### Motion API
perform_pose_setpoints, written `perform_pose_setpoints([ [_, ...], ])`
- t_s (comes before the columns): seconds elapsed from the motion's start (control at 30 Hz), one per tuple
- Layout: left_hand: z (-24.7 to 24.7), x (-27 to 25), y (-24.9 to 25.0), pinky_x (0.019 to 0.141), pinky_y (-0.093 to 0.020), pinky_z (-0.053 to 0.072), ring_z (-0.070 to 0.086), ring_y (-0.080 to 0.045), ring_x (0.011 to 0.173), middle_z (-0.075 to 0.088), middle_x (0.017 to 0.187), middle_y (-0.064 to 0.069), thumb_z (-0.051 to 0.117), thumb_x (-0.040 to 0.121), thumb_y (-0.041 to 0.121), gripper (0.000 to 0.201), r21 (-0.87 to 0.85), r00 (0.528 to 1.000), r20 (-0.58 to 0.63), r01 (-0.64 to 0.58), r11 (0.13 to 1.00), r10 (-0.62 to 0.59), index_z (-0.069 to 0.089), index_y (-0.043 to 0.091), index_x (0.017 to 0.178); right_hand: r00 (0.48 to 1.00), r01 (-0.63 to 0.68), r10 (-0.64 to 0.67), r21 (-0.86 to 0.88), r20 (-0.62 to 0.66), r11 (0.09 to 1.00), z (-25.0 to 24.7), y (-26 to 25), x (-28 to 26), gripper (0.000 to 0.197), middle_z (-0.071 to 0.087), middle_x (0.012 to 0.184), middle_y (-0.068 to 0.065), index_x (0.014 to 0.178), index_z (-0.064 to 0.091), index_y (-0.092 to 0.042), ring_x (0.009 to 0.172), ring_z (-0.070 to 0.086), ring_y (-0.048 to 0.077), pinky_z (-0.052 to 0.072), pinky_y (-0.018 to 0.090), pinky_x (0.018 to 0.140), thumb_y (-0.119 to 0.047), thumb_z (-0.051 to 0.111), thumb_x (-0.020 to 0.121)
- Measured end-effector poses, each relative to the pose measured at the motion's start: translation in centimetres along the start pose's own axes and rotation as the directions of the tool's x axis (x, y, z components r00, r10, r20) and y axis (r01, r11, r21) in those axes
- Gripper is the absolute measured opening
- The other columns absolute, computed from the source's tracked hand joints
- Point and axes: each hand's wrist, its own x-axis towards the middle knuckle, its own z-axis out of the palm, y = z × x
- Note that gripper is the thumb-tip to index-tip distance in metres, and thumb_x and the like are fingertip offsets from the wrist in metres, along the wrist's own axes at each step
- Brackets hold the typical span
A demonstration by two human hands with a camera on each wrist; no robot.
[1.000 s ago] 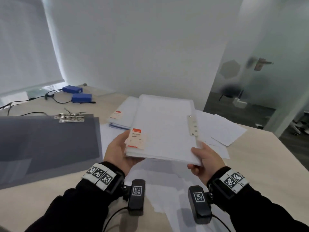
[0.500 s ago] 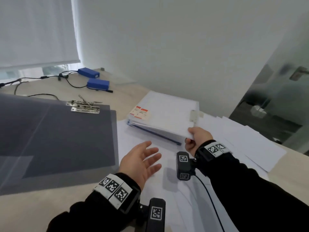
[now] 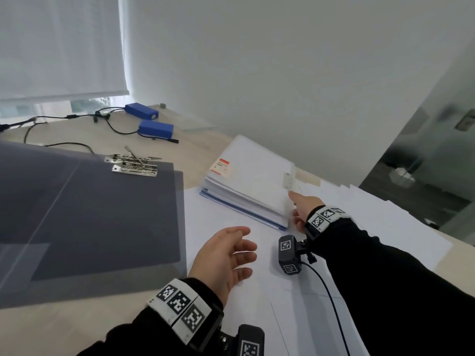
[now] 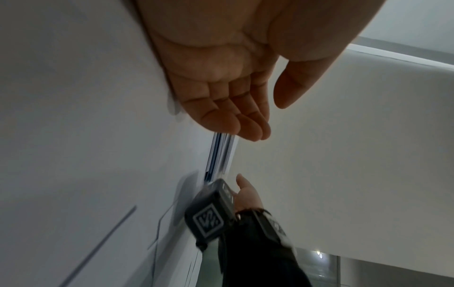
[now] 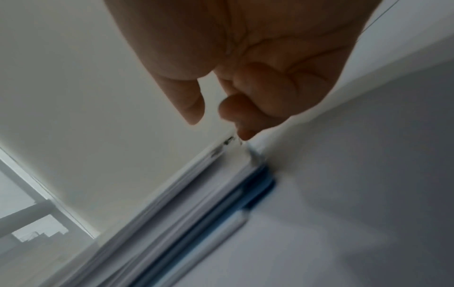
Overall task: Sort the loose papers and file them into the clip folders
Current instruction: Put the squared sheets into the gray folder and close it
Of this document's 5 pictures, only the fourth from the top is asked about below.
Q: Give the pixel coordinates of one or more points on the person's right hand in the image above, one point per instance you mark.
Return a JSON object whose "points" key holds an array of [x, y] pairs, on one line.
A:
{"points": [[248, 199]]}

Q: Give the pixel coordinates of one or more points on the person's left hand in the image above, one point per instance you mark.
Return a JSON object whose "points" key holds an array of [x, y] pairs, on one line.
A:
{"points": [[230, 42]]}

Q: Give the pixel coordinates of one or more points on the white paper stack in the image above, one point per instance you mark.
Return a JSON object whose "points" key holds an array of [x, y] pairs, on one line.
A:
{"points": [[88, 140]]}

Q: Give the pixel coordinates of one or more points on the person's right forearm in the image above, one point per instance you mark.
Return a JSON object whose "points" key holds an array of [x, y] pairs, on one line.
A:
{"points": [[255, 257]]}

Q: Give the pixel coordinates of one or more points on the round ceiling light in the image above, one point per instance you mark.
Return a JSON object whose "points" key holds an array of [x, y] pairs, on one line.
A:
{"points": [[319, 253]]}

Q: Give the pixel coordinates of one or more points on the frosted glass door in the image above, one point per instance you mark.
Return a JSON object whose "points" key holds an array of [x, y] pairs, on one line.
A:
{"points": [[319, 272]]}

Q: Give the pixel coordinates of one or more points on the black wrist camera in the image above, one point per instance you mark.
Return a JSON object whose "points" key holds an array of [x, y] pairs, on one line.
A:
{"points": [[209, 218]]}

